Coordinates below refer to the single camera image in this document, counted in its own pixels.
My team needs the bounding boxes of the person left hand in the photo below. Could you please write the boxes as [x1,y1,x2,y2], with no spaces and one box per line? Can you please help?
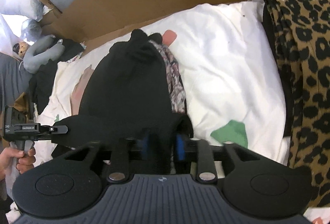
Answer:
[1,147,36,181]

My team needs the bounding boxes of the grey neck pillow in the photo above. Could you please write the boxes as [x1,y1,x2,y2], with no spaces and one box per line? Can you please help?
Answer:
[22,35,65,73]

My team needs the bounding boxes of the black garment pile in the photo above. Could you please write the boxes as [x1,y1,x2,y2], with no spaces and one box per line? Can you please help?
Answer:
[29,39,84,114]

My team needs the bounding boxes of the leopard print cushion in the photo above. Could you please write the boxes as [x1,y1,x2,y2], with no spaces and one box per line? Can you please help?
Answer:
[263,0,329,207]

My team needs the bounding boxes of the black shorts with bear print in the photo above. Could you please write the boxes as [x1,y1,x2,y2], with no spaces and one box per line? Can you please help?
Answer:
[52,29,193,174]

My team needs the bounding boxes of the small plush doll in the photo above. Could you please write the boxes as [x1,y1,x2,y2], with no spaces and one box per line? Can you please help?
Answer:
[13,41,30,59]

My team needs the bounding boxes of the cream bear print blanket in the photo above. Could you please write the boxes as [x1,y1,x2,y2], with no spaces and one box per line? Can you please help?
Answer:
[4,0,330,223]

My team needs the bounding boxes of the brown hoodie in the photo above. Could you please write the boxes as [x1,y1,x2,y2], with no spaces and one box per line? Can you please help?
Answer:
[13,93,34,120]

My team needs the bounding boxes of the white pillow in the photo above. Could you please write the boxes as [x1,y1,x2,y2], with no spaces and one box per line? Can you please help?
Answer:
[1,0,44,22]

